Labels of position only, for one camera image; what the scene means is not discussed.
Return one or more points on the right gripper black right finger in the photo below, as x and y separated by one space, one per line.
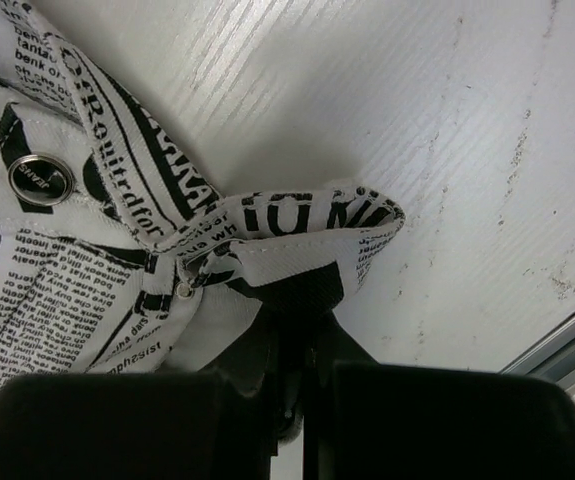
368 420

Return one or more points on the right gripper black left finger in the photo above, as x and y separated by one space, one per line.
218 423

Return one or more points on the newspaper print trousers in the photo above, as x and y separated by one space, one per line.
116 255

